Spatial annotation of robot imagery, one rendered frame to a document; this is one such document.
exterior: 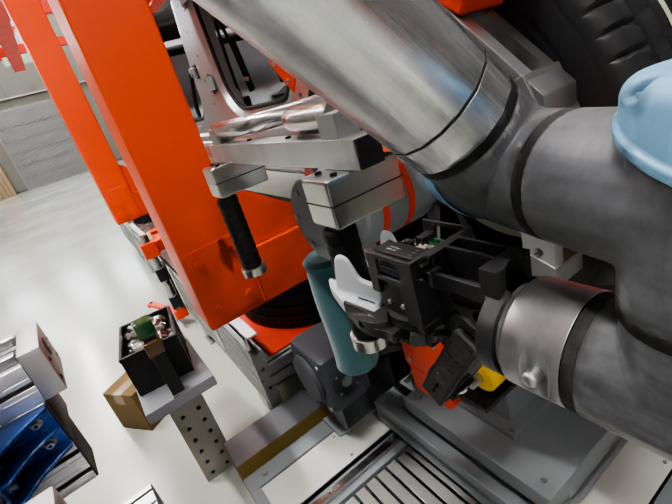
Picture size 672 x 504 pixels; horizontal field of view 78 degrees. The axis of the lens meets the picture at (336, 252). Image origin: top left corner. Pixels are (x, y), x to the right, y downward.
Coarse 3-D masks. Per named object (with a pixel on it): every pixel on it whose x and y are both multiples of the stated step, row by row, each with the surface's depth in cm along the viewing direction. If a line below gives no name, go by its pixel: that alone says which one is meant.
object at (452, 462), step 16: (400, 384) 121; (384, 400) 121; (400, 400) 117; (384, 416) 118; (400, 416) 115; (400, 432) 114; (416, 432) 106; (432, 432) 107; (416, 448) 109; (432, 448) 101; (448, 448) 102; (608, 448) 91; (448, 464) 98; (464, 464) 97; (480, 464) 96; (608, 464) 93; (464, 480) 95; (480, 480) 92; (496, 480) 92; (592, 480) 89; (480, 496) 92; (496, 496) 86; (512, 496) 88; (576, 496) 86
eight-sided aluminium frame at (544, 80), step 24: (480, 24) 47; (504, 24) 46; (504, 48) 43; (528, 48) 44; (528, 72) 42; (552, 72) 43; (552, 96) 41; (576, 96) 44; (312, 168) 85; (528, 240) 50; (552, 264) 48; (576, 264) 51
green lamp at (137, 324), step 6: (138, 318) 93; (144, 318) 92; (132, 324) 91; (138, 324) 91; (144, 324) 91; (150, 324) 92; (138, 330) 91; (144, 330) 91; (150, 330) 92; (156, 330) 93; (138, 336) 91; (144, 336) 91; (150, 336) 92
